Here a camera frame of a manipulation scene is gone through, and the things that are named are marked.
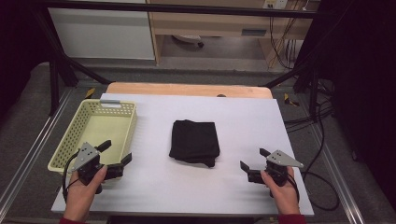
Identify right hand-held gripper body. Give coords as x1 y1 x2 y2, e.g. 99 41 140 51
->
247 149 304 189

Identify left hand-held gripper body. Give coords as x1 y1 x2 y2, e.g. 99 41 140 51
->
71 141 125 195

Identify pale yellow plastic basket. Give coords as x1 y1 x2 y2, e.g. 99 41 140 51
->
47 98 138 175

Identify black cloth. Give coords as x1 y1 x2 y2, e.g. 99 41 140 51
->
168 119 221 169

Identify person's right hand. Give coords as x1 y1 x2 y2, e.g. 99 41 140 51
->
260 166 302 217

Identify person's left hand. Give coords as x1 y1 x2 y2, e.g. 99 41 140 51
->
63 165 108 223

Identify person's right red sleeve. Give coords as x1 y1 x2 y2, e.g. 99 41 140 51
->
277 213 308 224

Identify person's red sleeve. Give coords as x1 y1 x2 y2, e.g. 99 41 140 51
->
277 213 308 224
58 217 89 224

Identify person's left red sleeve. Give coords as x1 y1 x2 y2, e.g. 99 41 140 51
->
58 217 89 224

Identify wooden table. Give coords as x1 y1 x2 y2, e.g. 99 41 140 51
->
105 81 274 100

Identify white cabinet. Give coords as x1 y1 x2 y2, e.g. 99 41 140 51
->
48 0 156 61

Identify black curtain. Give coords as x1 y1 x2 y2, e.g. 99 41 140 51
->
300 0 396 203
0 0 60 119

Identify white chair base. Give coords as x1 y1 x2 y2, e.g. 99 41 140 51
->
172 34 205 49

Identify light wooden desk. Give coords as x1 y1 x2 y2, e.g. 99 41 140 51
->
145 0 321 66

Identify white power strip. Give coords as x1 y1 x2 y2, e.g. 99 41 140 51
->
262 0 290 10

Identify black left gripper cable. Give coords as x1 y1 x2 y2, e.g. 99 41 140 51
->
62 150 80 203

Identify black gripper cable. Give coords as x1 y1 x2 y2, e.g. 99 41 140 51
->
288 170 341 212
62 150 80 203

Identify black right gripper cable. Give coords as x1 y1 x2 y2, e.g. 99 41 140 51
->
288 170 341 212

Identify black floor cables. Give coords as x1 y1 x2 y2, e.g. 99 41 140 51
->
283 78 335 133

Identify aluminium floor rail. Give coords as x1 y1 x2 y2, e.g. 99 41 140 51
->
0 88 75 217
298 92 366 224

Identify hanging cables bundle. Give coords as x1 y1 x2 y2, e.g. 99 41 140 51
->
268 0 310 70

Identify black metal frame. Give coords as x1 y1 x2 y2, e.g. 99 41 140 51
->
32 0 325 117

